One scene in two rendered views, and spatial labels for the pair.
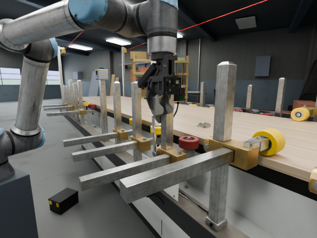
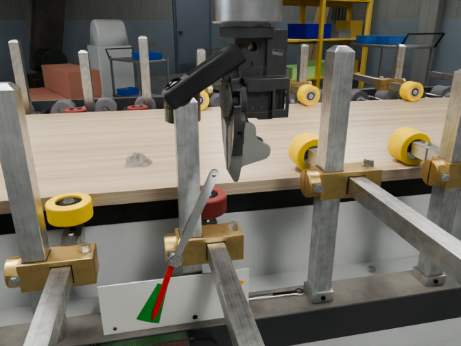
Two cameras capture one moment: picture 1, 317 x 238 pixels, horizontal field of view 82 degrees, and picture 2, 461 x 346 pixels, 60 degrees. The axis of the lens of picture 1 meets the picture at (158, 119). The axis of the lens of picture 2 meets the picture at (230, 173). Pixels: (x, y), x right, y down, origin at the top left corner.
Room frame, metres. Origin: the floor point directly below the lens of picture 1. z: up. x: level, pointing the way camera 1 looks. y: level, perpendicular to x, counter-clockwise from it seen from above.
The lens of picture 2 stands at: (0.39, 0.50, 1.21)
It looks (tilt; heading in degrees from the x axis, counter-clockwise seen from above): 20 degrees down; 292
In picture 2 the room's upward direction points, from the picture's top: straight up
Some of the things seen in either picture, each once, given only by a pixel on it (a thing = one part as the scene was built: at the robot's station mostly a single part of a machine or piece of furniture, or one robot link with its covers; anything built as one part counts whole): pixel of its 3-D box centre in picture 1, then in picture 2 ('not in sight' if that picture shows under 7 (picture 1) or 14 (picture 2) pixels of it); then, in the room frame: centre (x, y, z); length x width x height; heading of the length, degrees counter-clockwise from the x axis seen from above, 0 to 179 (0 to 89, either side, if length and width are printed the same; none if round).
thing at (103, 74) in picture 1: (101, 75); not in sight; (1.32, 0.40, 1.18); 0.07 x 0.07 x 0.08; 35
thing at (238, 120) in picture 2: (153, 95); (235, 122); (0.59, 0.02, 1.08); 0.05 x 0.02 x 0.09; 125
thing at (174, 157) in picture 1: (171, 155); (203, 243); (0.67, -0.05, 0.85); 0.13 x 0.06 x 0.05; 35
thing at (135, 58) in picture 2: not in sight; (138, 81); (3.87, -4.41, 0.44); 0.98 x 0.55 x 0.88; 153
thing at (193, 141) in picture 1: (188, 150); (206, 218); (0.70, -0.12, 0.85); 0.08 x 0.08 x 0.11
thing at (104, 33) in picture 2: not in sight; (110, 60); (4.83, -5.03, 0.64); 0.65 x 0.58 x 1.28; 149
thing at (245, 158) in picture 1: (228, 150); (339, 180); (0.47, -0.19, 0.95); 0.13 x 0.06 x 0.05; 35
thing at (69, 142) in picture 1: (105, 137); not in sight; (1.02, 0.31, 0.82); 0.43 x 0.03 x 0.04; 125
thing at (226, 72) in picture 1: (221, 150); (327, 186); (0.49, -0.18, 0.94); 0.03 x 0.03 x 0.48; 35
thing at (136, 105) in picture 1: (137, 129); (32, 236); (0.90, 0.11, 0.89); 0.03 x 0.03 x 0.48; 35
